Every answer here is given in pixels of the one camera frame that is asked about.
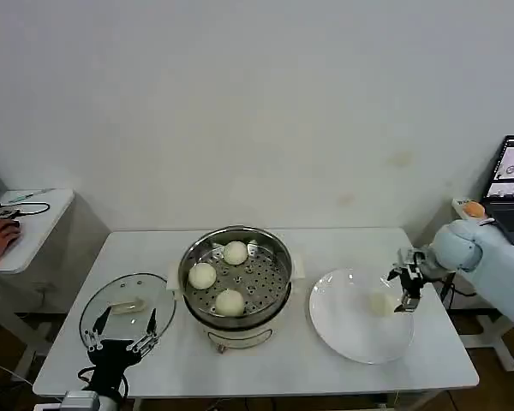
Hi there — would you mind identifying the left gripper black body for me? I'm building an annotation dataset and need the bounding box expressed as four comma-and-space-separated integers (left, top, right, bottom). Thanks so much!
89, 340, 143, 391

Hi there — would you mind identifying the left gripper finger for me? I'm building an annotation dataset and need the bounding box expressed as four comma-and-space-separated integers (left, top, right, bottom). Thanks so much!
84, 305, 112, 353
131, 307, 161, 356

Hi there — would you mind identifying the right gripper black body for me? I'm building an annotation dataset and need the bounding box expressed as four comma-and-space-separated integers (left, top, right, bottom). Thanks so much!
400, 265, 426, 297

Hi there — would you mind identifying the white steamed bun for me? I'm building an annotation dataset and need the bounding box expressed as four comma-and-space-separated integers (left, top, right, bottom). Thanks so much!
223, 241, 248, 266
214, 289, 246, 318
368, 291, 398, 319
188, 262, 218, 289

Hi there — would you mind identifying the person's hand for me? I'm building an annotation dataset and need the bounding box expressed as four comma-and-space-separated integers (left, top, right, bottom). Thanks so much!
0, 217, 23, 258

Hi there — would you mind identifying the round glass lid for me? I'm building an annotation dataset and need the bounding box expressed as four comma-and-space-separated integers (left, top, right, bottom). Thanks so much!
78, 272, 177, 351

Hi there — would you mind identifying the white round plate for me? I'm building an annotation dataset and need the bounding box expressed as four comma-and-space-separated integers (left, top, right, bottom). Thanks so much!
308, 268, 416, 366

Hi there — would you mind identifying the white electric cooker base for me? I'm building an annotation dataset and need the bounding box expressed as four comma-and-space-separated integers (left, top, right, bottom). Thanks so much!
166, 252, 307, 355

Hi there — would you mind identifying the white power strip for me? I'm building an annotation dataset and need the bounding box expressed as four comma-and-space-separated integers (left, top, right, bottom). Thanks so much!
451, 197, 485, 223

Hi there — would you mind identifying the white desk with curved edge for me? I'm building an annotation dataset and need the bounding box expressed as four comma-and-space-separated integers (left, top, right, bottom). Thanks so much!
0, 188, 112, 383

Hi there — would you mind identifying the steel steamer pot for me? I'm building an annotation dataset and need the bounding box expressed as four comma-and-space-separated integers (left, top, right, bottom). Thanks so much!
177, 225, 293, 331

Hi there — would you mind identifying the grey open laptop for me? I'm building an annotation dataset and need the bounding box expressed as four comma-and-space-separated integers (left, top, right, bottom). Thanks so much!
480, 134, 514, 252

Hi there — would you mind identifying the green pen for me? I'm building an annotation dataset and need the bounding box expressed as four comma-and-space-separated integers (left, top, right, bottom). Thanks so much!
7, 187, 56, 204

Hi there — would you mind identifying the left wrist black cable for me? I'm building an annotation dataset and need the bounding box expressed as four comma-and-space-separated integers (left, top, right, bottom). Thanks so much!
77, 366, 130, 400

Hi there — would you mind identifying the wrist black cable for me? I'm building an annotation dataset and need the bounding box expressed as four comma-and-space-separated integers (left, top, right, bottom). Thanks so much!
447, 271, 477, 298
77, 366, 130, 400

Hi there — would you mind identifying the grey hanging cable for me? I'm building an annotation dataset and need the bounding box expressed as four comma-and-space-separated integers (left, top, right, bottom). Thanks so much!
439, 276, 456, 310

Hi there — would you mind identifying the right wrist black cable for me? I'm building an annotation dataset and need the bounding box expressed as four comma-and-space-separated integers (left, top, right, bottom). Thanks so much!
447, 271, 477, 298

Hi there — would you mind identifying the black cable with adapter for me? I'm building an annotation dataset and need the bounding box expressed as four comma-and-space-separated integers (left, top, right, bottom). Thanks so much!
0, 200, 51, 220

